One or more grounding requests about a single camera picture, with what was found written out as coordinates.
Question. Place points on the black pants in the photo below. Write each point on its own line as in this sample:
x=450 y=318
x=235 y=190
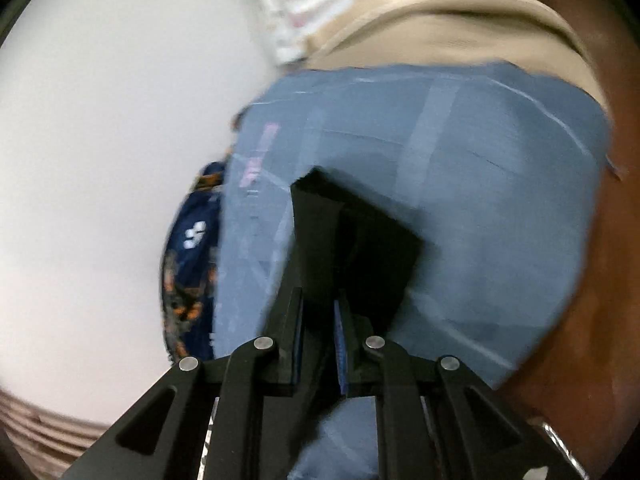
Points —
x=360 y=240

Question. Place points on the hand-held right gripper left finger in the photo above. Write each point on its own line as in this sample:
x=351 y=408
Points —
x=298 y=340

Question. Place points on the blue blanket with white lines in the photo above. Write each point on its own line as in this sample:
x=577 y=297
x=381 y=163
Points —
x=475 y=210

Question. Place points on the white printed cloth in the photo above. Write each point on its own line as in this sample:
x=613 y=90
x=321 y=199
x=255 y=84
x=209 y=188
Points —
x=310 y=5

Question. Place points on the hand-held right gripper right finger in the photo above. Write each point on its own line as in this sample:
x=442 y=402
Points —
x=341 y=350

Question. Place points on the navy floral cloth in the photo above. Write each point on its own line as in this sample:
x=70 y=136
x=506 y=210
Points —
x=192 y=260

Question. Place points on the brown wooden headboard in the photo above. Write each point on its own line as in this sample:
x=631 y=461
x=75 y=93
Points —
x=600 y=310

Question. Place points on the beige cloth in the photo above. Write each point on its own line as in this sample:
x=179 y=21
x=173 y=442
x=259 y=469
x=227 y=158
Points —
x=440 y=35

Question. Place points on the ribbed ceiling cornice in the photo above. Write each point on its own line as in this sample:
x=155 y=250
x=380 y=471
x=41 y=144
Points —
x=45 y=430

